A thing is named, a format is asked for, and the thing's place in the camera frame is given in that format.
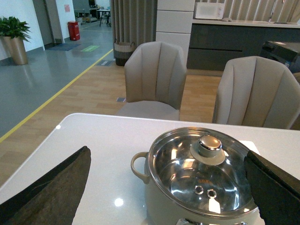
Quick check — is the black appliance box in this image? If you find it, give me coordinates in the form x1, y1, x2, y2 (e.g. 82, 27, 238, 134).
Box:
260, 41, 300, 73

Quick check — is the distant table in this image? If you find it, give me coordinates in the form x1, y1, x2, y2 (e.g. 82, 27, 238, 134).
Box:
96, 9, 111, 27

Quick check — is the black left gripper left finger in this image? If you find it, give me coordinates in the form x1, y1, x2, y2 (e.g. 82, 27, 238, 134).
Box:
0, 146, 91, 225

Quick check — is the dark kitchen counter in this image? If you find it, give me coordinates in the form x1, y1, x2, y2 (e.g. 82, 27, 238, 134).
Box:
187, 20, 300, 71

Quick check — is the beige left chair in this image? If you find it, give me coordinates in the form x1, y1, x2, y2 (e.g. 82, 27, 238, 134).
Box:
116, 41, 187, 120

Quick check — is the blue floor mat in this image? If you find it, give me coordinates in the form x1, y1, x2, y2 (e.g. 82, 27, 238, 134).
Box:
48, 43, 80, 51

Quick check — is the white square coaster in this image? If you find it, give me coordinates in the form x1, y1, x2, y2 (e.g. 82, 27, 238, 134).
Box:
239, 140, 260, 155

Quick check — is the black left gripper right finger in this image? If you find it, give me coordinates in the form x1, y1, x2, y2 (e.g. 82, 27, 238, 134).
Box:
244, 150, 300, 225

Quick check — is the green potted plant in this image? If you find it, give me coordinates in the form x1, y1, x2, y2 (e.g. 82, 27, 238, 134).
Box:
0, 16, 30, 65

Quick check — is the white microwave oven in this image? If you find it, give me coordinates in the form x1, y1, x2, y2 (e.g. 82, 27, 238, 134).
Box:
194, 2, 225, 20

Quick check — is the cream electric cooking pot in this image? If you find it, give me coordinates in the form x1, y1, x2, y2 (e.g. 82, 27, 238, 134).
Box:
131, 152, 265, 225

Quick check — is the beige right chair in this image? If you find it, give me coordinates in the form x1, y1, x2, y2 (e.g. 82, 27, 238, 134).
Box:
212, 56, 300, 129

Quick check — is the glass pot lid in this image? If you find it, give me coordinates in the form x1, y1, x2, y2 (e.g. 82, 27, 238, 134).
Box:
144, 127, 257, 217

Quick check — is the beige chair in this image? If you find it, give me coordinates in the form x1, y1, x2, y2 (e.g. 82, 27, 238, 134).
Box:
212, 56, 300, 129
116, 41, 187, 120

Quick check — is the red cabinet box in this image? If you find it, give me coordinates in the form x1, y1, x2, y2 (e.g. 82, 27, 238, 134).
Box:
67, 21, 80, 41

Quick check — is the woven storage basket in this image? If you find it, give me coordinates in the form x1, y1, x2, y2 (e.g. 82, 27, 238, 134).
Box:
113, 39, 136, 66

